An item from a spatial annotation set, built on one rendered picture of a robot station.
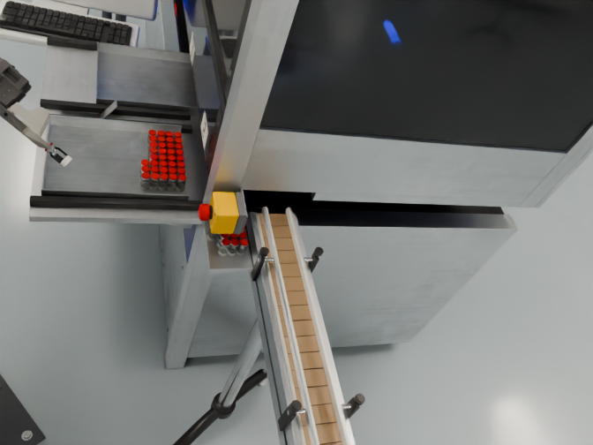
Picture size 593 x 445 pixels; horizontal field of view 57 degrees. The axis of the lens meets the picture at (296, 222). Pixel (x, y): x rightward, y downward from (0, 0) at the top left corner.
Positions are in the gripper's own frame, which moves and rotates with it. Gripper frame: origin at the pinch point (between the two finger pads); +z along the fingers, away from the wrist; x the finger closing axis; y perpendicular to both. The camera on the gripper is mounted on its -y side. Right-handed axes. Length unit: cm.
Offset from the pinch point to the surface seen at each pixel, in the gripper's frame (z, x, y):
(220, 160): 27.3, 9.8, 22.2
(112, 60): -8, 69, 32
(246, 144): 28.6, 5.6, 28.0
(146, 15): -13, 98, 58
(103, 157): 9.3, 41.2, 7.2
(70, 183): 7.6, 35.0, -3.1
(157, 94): 8, 60, 32
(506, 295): 196, 106, 88
